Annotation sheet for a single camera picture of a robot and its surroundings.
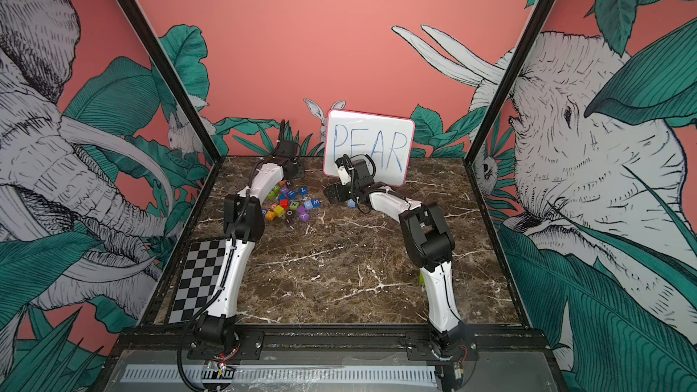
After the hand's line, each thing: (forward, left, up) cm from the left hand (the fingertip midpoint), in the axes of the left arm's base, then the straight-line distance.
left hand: (300, 166), depth 114 cm
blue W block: (-19, -7, -1) cm, 20 cm away
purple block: (-21, -2, -3) cm, 21 cm away
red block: (-20, +4, 0) cm, 20 cm away
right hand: (-17, -14, +8) cm, 23 cm away
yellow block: (-22, +6, -1) cm, 23 cm away
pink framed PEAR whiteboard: (-1, -37, +14) cm, 39 cm away
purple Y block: (-24, -3, -2) cm, 25 cm away
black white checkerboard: (-47, +28, 0) cm, 55 cm away
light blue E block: (-20, -21, -1) cm, 29 cm away
